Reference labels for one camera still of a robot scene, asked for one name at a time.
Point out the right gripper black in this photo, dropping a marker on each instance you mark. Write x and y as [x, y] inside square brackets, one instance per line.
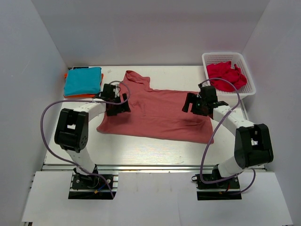
[194, 106]

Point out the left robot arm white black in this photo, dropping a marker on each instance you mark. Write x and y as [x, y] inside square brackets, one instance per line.
[72, 129]

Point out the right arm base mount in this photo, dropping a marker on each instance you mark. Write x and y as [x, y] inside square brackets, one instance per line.
[220, 191]

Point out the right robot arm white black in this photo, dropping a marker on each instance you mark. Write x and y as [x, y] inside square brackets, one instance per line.
[252, 141]

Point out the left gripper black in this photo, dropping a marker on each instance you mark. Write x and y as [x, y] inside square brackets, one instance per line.
[120, 107]

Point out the aluminium front rail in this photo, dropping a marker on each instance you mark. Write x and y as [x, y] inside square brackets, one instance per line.
[67, 167]

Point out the white plastic basket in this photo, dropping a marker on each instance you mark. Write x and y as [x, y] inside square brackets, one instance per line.
[236, 59]

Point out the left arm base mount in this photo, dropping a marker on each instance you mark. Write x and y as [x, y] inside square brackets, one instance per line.
[88, 187]

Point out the red t shirt in basket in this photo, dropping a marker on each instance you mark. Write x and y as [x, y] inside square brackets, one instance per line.
[226, 72]

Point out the folded orange t shirt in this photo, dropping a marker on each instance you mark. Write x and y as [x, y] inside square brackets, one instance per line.
[82, 95]

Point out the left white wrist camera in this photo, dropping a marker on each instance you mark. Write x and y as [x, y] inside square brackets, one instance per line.
[116, 89]

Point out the folded teal t shirt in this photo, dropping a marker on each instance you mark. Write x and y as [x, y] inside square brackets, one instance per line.
[83, 81]

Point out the salmon pink t shirt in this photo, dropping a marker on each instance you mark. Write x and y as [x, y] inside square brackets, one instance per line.
[157, 114]

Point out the folded dark shirt under stack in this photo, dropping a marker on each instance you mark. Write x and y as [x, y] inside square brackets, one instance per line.
[80, 67]

